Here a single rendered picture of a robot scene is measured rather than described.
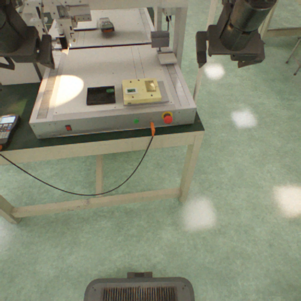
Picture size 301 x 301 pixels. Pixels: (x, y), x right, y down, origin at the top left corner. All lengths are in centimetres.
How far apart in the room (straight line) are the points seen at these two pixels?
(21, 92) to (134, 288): 119
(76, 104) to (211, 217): 116
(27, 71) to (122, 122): 70
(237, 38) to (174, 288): 108
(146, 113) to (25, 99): 70
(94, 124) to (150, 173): 90
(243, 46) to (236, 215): 137
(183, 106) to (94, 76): 50
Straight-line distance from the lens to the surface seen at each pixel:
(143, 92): 102
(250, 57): 53
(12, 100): 142
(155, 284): 124
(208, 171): 187
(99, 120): 99
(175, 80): 118
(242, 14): 44
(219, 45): 51
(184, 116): 103
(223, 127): 225
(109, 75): 123
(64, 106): 107
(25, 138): 115
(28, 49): 53
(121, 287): 124
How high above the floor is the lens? 148
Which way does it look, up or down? 50 degrees down
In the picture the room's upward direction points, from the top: straight up
